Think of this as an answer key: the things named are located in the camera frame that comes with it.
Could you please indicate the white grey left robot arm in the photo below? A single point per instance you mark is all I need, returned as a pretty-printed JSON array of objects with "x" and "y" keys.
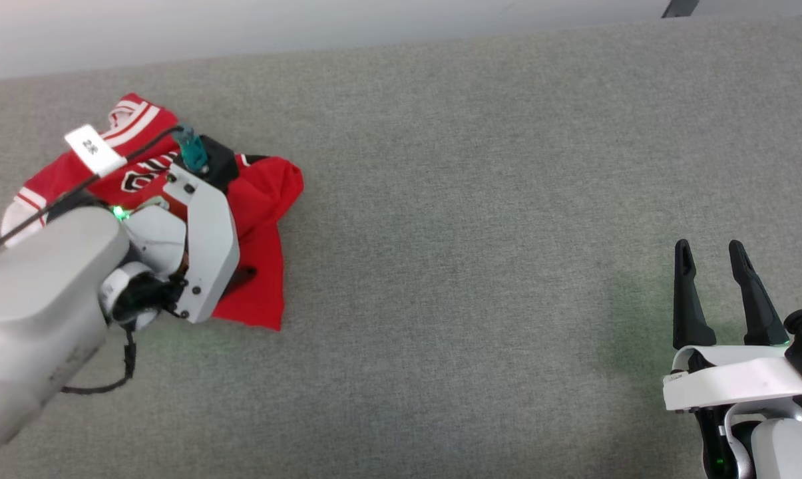
[{"x": 34, "y": 313}]

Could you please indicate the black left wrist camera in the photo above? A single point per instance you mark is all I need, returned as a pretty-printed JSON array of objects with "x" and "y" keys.
[{"x": 219, "y": 163}]

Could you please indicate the red basketball jersey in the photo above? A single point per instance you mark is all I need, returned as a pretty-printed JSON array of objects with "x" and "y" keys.
[{"x": 267, "y": 199}]

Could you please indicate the dark grey metal bar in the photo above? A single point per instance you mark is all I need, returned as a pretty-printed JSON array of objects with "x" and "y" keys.
[{"x": 680, "y": 8}]

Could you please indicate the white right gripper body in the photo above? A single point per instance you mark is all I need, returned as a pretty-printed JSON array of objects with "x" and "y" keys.
[{"x": 733, "y": 379}]

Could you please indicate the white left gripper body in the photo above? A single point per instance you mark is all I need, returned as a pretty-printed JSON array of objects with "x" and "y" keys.
[{"x": 211, "y": 246}]

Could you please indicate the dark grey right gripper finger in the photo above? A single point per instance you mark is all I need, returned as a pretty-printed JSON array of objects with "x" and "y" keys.
[
  {"x": 760, "y": 313},
  {"x": 690, "y": 313}
]

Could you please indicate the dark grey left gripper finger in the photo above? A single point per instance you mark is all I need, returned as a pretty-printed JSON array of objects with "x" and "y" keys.
[{"x": 242, "y": 275}]

